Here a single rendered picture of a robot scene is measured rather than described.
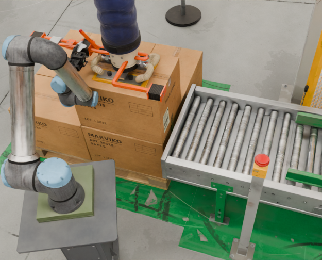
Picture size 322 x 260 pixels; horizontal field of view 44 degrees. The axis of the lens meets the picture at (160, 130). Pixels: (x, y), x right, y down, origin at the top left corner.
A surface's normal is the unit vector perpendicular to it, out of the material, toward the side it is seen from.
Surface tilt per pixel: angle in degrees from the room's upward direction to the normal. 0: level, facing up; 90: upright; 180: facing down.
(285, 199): 90
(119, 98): 90
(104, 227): 0
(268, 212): 0
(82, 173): 2
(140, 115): 90
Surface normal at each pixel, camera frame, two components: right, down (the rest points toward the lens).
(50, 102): -0.07, -0.64
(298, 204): -0.33, 0.74
